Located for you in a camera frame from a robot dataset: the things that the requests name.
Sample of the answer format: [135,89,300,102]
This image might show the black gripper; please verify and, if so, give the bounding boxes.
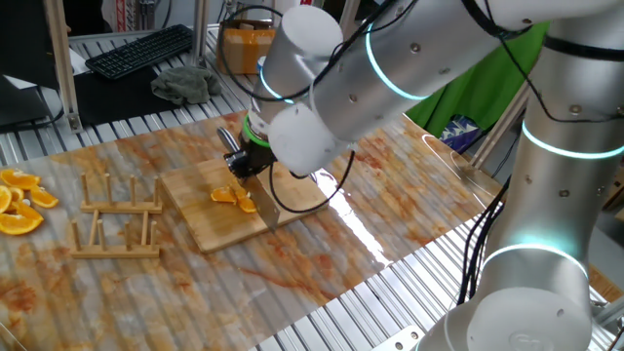
[222,136,277,179]

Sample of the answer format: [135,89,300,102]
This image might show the steel cleaver knife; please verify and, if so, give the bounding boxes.
[216,126,282,233]

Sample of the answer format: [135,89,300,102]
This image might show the cut orange piece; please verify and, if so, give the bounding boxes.
[210,185,239,205]
[231,182,258,215]

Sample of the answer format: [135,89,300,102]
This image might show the wooden cutting board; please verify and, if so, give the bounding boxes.
[159,144,331,254]

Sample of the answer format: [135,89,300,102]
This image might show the grey crumpled cloth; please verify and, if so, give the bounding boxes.
[150,65,223,106]

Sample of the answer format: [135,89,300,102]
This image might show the taped brown cardboard box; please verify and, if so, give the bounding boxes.
[215,19,277,75]

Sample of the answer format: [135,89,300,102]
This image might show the wooden peg rack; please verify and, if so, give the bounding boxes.
[69,173,164,259]

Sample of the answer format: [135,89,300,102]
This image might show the marble pattern plastic mat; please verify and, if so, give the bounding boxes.
[0,82,508,351]

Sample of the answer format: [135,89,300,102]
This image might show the black desk mat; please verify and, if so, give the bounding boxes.
[72,67,184,126]

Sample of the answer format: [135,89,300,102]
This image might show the black computer keyboard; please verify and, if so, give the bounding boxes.
[84,23,194,81]

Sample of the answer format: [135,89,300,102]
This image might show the white paper sheet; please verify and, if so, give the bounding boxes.
[2,46,95,92]

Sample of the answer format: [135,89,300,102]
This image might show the red white patterned box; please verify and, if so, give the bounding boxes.
[114,0,129,31]

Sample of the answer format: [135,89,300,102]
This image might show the blue patterned bag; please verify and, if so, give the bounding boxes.
[438,115,482,153]

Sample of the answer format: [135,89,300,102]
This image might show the dark grey flat base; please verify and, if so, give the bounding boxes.
[0,75,53,129]

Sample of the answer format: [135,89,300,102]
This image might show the green hanging cloth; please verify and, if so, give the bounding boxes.
[404,21,551,138]

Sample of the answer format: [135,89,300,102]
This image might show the black monitor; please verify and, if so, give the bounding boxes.
[0,0,62,92]

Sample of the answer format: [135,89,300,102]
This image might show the long black gripper cable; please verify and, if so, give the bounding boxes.
[268,149,356,215]

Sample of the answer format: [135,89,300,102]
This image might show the aluminium frame post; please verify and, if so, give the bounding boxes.
[188,0,212,67]
[43,0,85,134]
[470,82,532,170]

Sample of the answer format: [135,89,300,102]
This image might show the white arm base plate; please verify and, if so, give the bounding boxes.
[372,325,426,351]

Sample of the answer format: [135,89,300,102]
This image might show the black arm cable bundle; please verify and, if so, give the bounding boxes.
[456,0,624,306]

